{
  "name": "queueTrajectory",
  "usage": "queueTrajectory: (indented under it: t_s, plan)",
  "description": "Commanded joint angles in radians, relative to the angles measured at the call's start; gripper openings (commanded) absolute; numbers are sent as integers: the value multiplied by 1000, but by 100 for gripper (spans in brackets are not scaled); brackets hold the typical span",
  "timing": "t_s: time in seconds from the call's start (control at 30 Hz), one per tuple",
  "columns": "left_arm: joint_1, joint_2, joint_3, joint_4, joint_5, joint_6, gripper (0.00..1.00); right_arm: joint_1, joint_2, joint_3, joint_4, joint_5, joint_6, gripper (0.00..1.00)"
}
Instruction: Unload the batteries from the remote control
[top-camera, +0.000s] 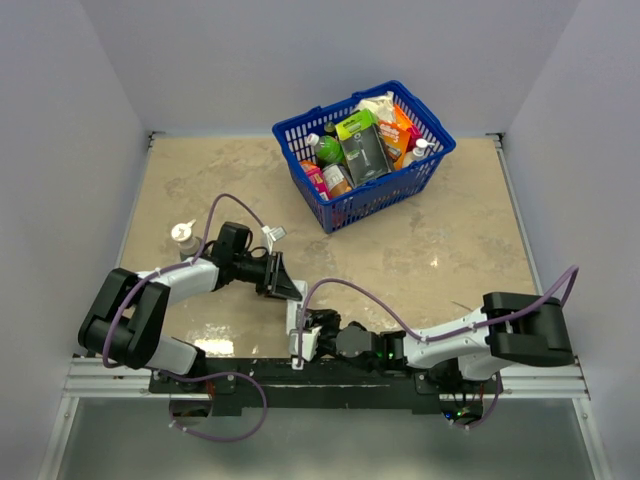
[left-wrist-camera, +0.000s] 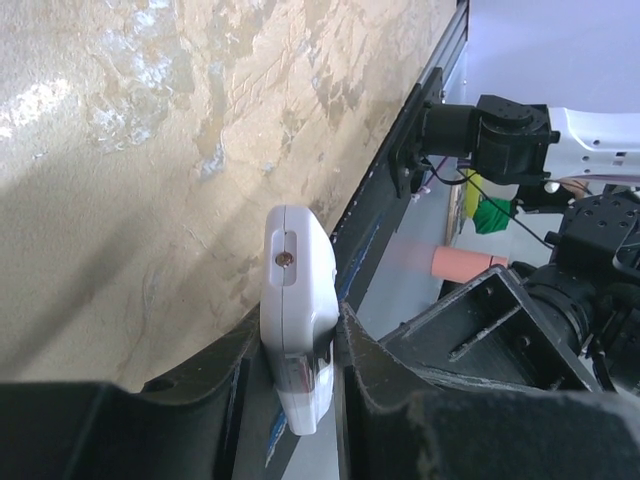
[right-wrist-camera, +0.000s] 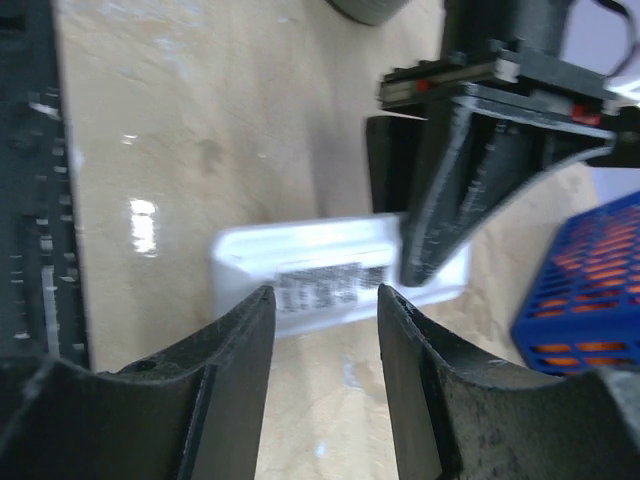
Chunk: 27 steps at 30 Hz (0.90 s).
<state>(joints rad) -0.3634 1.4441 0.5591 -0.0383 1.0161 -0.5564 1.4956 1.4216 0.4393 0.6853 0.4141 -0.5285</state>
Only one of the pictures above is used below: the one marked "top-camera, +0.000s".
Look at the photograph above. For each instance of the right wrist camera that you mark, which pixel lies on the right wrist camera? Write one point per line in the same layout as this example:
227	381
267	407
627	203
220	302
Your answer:
303	346

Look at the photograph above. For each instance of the dark green sauce bottle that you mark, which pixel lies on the dark green sauce bottle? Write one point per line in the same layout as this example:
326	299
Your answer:
187	242

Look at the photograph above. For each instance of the white remote control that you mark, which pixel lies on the white remote control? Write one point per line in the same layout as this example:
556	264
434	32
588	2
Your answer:
294	306

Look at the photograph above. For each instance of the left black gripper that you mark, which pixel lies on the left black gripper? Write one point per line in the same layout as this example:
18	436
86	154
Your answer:
282	285

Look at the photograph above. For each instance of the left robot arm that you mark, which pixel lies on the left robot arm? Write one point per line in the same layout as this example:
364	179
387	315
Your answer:
124	323

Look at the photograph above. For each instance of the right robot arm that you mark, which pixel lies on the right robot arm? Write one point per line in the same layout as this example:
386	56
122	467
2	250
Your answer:
508	329

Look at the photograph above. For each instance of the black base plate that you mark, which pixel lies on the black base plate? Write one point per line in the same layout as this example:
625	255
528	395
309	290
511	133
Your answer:
331	384

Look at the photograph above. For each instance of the green grey razor box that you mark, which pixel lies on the green grey razor box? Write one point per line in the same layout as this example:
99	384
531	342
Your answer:
363	147

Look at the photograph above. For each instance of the dark small bottle cap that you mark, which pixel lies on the dark small bottle cap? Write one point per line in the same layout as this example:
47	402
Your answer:
330	129

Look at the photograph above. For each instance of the beige paper bag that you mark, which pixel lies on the beige paper bag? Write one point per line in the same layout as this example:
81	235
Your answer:
382	106

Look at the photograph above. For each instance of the white pump bottle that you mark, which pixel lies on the white pump bottle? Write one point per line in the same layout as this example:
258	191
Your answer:
417	153

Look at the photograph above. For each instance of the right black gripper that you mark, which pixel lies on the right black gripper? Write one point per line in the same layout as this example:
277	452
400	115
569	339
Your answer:
322	317

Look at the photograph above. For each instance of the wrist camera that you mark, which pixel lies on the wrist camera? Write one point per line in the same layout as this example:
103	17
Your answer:
270	236
303	346

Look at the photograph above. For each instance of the brown labelled jar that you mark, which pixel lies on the brown labelled jar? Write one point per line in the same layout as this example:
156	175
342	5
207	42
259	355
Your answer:
337	179

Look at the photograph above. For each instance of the orange razor pack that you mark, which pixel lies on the orange razor pack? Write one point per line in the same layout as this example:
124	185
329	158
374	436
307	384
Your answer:
397	136

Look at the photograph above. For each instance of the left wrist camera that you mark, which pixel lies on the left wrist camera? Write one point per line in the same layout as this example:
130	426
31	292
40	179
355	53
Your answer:
270	236

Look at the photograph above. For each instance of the blue plastic shopping basket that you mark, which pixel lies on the blue plastic shopping basket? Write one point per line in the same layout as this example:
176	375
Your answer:
377	183

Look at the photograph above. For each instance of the pink box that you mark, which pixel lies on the pink box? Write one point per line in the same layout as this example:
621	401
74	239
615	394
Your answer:
316	177

